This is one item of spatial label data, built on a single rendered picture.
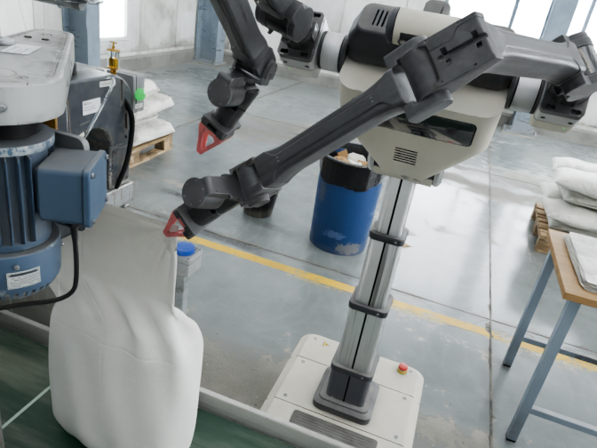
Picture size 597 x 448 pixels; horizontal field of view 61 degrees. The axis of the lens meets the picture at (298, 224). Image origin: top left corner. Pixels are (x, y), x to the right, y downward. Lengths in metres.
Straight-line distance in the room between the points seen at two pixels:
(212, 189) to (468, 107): 0.60
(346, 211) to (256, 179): 2.30
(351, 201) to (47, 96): 2.61
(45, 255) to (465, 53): 0.68
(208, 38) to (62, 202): 9.08
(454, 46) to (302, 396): 1.42
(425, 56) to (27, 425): 1.39
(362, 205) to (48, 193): 2.62
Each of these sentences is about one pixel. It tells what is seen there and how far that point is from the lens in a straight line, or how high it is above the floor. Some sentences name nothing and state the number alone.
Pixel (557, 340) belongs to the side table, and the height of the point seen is 0.53.
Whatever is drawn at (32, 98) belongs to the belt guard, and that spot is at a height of 1.40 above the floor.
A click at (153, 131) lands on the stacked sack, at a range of 4.60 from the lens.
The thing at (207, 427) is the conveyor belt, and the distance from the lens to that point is 1.63.
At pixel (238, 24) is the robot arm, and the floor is 1.50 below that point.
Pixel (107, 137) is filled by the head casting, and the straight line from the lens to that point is 1.25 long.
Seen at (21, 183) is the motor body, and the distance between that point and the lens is 0.81.
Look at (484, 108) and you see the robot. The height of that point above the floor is 1.40.
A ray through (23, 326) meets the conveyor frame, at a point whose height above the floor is 0.40.
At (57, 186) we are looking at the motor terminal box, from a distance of 0.79.
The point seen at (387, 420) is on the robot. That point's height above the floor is 0.26.
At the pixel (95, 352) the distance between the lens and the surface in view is 1.32.
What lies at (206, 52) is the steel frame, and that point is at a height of 0.18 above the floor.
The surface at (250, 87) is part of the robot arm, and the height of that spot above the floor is 1.37.
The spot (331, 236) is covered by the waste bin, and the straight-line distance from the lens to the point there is 3.34.
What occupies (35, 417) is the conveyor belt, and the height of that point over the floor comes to 0.38.
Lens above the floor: 1.59
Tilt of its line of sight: 25 degrees down
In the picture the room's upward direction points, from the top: 10 degrees clockwise
